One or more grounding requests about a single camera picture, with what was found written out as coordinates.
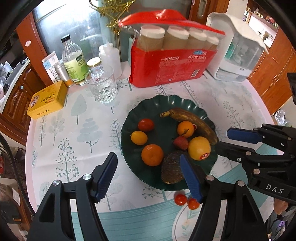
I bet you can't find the round white floral placemat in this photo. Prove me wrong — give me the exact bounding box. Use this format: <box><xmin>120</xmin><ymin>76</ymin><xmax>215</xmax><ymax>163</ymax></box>
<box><xmin>171</xmin><ymin>204</ymin><xmax>202</xmax><ymax>240</ymax></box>

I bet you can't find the red tomato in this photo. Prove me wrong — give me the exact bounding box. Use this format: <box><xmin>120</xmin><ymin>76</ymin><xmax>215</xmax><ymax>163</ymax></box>
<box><xmin>137</xmin><ymin>118</ymin><xmax>154</xmax><ymax>132</ymax></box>

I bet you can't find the white dish sterilizer box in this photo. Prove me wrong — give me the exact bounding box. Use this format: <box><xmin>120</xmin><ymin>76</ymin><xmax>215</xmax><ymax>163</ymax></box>
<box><xmin>206</xmin><ymin>13</ymin><xmax>268</xmax><ymax>82</ymax></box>

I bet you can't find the cherry tomato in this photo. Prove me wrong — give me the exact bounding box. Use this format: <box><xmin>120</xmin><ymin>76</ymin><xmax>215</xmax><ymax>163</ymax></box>
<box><xmin>174</xmin><ymin>194</ymin><xmax>187</xmax><ymax>206</ymax></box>
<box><xmin>188</xmin><ymin>198</ymin><xmax>200</xmax><ymax>210</ymax></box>

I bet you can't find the dark avocado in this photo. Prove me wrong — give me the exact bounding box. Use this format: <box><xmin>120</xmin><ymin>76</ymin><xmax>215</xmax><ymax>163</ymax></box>
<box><xmin>161</xmin><ymin>151</ymin><xmax>189</xmax><ymax>184</ymax></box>

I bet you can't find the cherry tomato left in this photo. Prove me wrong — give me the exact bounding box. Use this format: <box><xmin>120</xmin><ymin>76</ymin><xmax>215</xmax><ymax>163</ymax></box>
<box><xmin>174</xmin><ymin>194</ymin><xmax>187</xmax><ymax>206</ymax></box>

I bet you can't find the red paper cup package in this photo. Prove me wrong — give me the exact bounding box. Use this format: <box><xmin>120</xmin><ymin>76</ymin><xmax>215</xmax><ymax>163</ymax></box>
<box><xmin>118</xmin><ymin>9</ymin><xmax>225</xmax><ymax>88</ymax></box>

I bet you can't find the large yellow orange with sticker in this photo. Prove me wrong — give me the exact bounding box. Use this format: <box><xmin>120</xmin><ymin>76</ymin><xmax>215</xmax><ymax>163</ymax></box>
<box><xmin>188</xmin><ymin>137</ymin><xmax>211</xmax><ymax>161</ymax></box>

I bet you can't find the small yellow kumquat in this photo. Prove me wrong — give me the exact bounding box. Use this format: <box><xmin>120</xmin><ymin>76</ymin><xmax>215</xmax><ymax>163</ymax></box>
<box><xmin>130</xmin><ymin>131</ymin><xmax>148</xmax><ymax>146</ymax></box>

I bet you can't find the white plastic squeeze bottle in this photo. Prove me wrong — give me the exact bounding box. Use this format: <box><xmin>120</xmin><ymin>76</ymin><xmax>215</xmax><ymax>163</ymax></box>
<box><xmin>99</xmin><ymin>43</ymin><xmax>122</xmax><ymax>79</ymax></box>

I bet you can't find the gold ornamental stand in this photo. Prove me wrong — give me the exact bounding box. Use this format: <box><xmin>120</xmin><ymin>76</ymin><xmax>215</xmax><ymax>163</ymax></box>
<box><xmin>89</xmin><ymin>0</ymin><xmax>136</xmax><ymax>36</ymax></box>

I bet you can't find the small silver can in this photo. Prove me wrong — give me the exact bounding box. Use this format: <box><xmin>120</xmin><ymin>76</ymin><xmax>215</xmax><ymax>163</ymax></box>
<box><xmin>54</xmin><ymin>60</ymin><xmax>74</xmax><ymax>88</ymax></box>

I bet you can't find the cherry tomato right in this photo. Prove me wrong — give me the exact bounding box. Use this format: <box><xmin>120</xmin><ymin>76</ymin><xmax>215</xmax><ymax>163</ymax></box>
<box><xmin>188</xmin><ymin>198</ymin><xmax>200</xmax><ymax>210</ymax></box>

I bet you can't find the clear bottle green label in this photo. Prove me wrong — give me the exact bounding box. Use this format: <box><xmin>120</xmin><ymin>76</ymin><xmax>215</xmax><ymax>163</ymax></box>
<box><xmin>61</xmin><ymin>34</ymin><xmax>89</xmax><ymax>86</ymax></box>

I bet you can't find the wooden kitchen cabinet left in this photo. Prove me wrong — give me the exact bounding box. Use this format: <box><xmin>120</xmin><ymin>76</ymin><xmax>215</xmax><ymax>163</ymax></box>
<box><xmin>1</xmin><ymin>63</ymin><xmax>46</xmax><ymax>146</ymax></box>

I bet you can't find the dark green scalloped plate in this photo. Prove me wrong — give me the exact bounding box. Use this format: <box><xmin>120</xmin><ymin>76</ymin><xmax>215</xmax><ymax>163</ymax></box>
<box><xmin>121</xmin><ymin>95</ymin><xmax>216</xmax><ymax>191</ymax></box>

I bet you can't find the gold lid jar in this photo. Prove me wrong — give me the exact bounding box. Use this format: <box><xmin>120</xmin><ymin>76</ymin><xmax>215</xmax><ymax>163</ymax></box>
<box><xmin>86</xmin><ymin>57</ymin><xmax>101</xmax><ymax>69</ymax></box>

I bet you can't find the glass sliding door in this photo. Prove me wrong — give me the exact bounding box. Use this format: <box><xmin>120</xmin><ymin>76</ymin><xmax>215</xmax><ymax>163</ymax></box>
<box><xmin>33</xmin><ymin>1</ymin><xmax>192</xmax><ymax>61</ymax></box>

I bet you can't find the clear drinking glass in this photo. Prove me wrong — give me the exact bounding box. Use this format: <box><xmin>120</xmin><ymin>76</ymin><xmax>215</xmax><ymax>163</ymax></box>
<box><xmin>85</xmin><ymin>65</ymin><xmax>118</xmax><ymax>104</ymax></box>

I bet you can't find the white blue carton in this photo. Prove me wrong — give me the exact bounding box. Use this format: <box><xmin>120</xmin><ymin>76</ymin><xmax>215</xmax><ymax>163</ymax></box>
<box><xmin>42</xmin><ymin>51</ymin><xmax>60</xmax><ymax>83</ymax></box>

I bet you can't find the small orange tangerine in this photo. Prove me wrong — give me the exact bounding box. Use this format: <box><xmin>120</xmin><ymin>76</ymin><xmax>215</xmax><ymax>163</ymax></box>
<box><xmin>177</xmin><ymin>121</ymin><xmax>195</xmax><ymax>138</ymax></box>

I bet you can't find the overripe brown banana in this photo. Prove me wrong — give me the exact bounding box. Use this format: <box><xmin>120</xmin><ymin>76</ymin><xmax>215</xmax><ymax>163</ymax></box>
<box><xmin>159</xmin><ymin>108</ymin><xmax>218</xmax><ymax>146</ymax></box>

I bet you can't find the wooden cabinet right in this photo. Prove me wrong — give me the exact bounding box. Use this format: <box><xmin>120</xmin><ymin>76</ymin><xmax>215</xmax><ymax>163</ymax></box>
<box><xmin>248</xmin><ymin>29</ymin><xmax>295</xmax><ymax>114</ymax></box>

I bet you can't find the orange mandarin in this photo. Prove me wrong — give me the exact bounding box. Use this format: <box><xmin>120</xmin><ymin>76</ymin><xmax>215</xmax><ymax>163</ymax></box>
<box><xmin>141</xmin><ymin>144</ymin><xmax>164</xmax><ymax>167</ymax></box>

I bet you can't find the yellow tin box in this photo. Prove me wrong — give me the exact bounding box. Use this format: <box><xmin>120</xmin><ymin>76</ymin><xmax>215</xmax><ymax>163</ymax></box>
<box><xmin>27</xmin><ymin>81</ymin><xmax>68</xmax><ymax>119</ymax></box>

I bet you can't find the tree pattern tablecloth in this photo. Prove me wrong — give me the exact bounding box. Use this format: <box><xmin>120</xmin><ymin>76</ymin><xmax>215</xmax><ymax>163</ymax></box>
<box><xmin>26</xmin><ymin>63</ymin><xmax>273</xmax><ymax>207</ymax></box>

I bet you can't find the teal striped table runner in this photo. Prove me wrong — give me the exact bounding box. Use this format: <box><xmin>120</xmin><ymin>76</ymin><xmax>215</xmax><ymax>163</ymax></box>
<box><xmin>69</xmin><ymin>141</ymin><xmax>278</xmax><ymax>241</ymax></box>

